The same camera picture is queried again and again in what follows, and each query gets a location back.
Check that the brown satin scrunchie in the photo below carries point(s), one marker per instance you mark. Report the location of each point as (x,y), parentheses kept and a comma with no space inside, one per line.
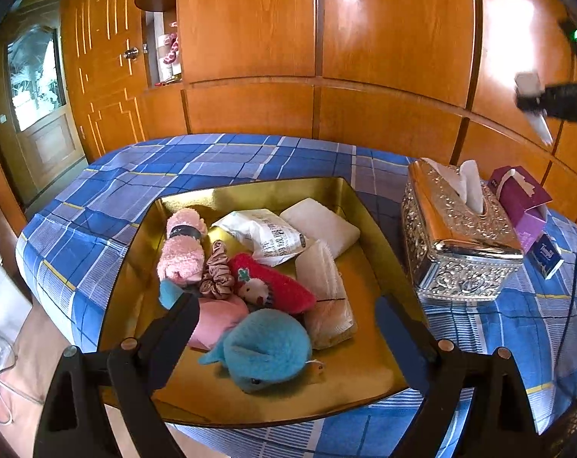
(217,272)

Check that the purple tissue box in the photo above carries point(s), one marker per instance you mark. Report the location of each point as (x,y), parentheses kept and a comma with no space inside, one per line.
(522,200)

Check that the beige cloth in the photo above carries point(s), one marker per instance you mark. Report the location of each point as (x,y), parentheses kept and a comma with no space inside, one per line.
(331,322)

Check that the red Hello Kitty pouch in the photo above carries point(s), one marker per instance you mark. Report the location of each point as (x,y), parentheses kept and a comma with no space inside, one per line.
(279,281)

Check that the blue tissue pack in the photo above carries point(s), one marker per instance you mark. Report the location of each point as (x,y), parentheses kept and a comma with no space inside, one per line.
(548,257)

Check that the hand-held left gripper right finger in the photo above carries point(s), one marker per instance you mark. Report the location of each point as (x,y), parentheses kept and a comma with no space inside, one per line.
(398,336)

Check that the pink fluffy socks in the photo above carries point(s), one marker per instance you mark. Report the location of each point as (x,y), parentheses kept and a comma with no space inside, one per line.
(181,248)

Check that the dark patterned cloth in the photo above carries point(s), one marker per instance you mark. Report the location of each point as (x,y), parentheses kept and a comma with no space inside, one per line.
(574,427)

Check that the blue fuzzy cloth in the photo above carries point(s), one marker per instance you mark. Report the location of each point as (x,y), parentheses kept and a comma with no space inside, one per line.
(168,292)

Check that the pink plush toy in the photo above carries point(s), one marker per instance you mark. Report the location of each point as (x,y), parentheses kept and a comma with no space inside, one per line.
(171,50)

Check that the pink cloth pouch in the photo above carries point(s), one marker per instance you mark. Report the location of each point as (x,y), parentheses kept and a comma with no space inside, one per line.
(217,322)

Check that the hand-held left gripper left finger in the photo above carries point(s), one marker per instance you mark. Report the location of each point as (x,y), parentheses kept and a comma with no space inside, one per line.
(174,338)

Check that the gold tray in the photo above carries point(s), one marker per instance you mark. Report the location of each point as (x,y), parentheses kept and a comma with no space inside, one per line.
(365,372)

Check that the blue plush whale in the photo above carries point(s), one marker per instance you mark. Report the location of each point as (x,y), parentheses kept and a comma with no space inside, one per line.
(264,348)

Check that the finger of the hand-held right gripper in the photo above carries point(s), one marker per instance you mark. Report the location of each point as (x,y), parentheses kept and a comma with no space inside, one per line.
(536,104)

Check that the blue plaid bed sheet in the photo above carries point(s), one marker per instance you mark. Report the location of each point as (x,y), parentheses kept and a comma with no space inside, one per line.
(126,167)

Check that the silver embossed tissue box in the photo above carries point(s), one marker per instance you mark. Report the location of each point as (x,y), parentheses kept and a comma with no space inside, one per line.
(455,248)

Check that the wooden door with glass pane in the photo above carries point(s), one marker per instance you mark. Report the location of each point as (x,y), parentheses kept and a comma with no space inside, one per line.
(35,105)

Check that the white printed packet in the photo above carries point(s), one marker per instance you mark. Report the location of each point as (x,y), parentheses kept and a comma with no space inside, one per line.
(264,233)

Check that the white gauze cloth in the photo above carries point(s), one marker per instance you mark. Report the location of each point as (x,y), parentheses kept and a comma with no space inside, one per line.
(322,272)

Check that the wooden wardrobe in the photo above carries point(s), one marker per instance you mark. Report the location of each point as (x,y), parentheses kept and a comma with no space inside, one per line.
(250,33)

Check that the white towel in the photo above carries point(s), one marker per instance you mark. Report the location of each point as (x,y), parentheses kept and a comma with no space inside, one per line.
(319,226)

